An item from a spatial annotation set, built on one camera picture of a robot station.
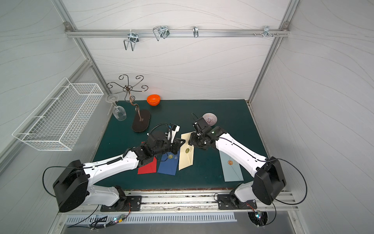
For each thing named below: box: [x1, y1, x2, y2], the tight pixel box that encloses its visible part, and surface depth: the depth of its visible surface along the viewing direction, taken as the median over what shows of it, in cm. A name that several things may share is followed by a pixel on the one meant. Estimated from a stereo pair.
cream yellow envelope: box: [178, 131, 196, 171], surface depth 83 cm
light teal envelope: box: [219, 150, 244, 182], surface depth 86 cm
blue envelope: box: [157, 149, 180, 176], surface depth 88 cm
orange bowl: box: [146, 94, 161, 107], surface depth 121 cm
